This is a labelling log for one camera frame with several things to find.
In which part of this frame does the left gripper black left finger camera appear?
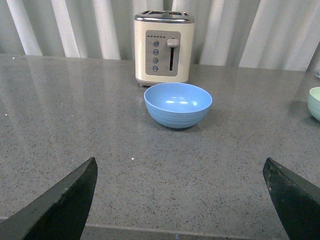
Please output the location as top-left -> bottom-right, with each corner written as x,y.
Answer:
0,157 -> 98,240

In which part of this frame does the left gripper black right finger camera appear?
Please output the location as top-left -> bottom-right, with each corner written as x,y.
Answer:
262,157 -> 320,240

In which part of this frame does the green bowl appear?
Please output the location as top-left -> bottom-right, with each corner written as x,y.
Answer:
307,87 -> 320,121

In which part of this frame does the blue bowl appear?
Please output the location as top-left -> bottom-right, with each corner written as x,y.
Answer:
144,82 -> 213,129

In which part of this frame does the cream two-slot toaster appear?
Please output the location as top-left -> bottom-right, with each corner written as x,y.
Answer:
134,10 -> 195,87

